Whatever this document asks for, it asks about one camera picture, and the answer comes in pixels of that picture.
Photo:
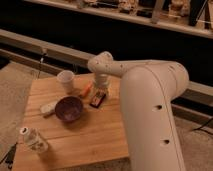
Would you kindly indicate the black object at floor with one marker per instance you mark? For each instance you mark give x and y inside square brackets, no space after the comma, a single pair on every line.
[8,158]

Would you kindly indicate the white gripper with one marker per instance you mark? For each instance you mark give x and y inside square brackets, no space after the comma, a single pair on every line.
[101,82]

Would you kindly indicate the cluttered wooden shelf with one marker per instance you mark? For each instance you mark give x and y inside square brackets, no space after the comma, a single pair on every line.
[163,14]

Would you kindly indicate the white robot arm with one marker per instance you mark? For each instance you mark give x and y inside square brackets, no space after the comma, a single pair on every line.
[147,88]

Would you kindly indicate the wooden board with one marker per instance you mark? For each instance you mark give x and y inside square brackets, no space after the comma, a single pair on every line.
[97,136]

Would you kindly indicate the clear plastic bottle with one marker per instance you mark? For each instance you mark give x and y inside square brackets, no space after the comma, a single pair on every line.
[33,139]

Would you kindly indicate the dark purple bowl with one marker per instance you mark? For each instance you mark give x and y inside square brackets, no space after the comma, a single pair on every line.
[69,109]

